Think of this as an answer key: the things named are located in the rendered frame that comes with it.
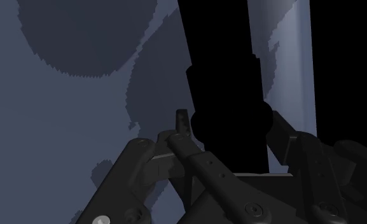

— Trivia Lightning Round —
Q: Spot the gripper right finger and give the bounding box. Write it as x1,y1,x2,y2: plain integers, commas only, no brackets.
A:
265,109,367,224

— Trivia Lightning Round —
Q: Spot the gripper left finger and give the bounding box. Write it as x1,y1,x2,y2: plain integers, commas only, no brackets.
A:
74,108,272,224

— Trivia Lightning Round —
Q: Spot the black tall cylindrical object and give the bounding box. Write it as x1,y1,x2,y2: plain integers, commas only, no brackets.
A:
177,0,275,175

